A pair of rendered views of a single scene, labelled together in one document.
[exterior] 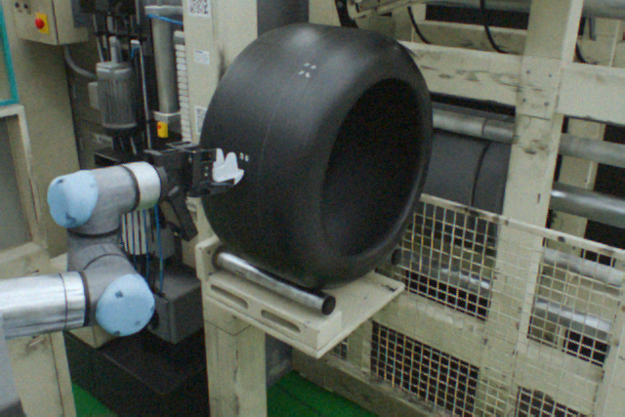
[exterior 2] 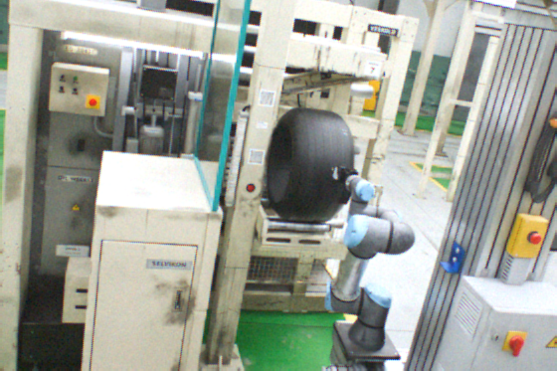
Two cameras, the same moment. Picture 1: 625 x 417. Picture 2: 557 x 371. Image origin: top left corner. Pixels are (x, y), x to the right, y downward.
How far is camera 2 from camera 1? 2.37 m
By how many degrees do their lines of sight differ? 52
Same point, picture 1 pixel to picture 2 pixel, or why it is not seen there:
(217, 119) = (316, 155)
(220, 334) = (237, 271)
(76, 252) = (364, 209)
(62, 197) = (370, 190)
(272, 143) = (346, 162)
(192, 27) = (259, 110)
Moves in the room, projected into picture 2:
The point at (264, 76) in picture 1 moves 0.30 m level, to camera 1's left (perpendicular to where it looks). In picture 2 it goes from (329, 135) to (291, 141)
